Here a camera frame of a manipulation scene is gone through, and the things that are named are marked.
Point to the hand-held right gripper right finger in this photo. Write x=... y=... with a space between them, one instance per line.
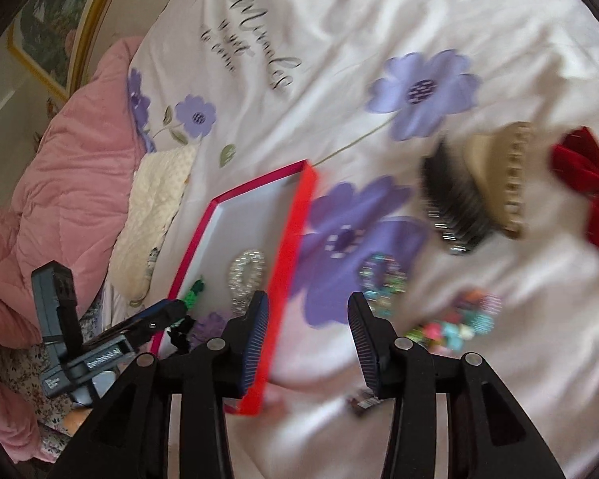
x=365 y=344

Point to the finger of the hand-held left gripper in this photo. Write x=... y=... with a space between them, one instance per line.
x=162 y=327
x=149 y=309

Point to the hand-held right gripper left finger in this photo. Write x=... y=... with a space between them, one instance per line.
x=255 y=344

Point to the black scrunchie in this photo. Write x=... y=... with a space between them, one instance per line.
x=179 y=342

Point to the purple ruffled scrunchie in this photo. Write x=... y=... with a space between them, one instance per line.
x=212 y=329

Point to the silver wrist watch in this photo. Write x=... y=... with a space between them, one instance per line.
x=363 y=403

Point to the red cardboard box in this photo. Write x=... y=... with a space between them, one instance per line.
x=289 y=259

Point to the black hair comb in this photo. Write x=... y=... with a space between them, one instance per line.
x=454 y=199

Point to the red velvet bow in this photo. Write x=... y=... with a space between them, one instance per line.
x=589 y=179

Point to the floral patterned cloth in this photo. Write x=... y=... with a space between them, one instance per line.
x=20 y=374

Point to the cream dotted pillow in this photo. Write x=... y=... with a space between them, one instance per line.
x=154 y=199

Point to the pink quilt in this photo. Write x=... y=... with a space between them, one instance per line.
x=65 y=184

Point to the beige hair claw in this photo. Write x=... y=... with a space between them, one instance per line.
x=499 y=174

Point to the framed landscape picture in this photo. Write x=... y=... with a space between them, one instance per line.
x=55 y=25

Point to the white purple-flower bedsheet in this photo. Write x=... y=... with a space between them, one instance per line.
x=354 y=35

